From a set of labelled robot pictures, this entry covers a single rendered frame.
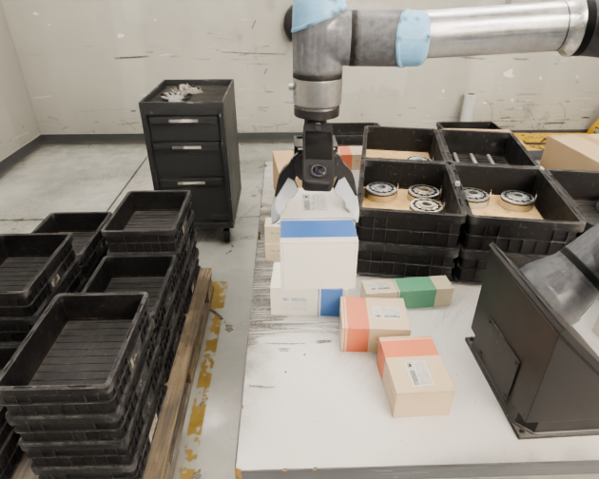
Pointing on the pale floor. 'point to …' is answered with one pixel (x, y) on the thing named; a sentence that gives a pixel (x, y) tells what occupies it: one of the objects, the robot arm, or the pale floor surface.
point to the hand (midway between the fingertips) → (315, 225)
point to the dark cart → (196, 148)
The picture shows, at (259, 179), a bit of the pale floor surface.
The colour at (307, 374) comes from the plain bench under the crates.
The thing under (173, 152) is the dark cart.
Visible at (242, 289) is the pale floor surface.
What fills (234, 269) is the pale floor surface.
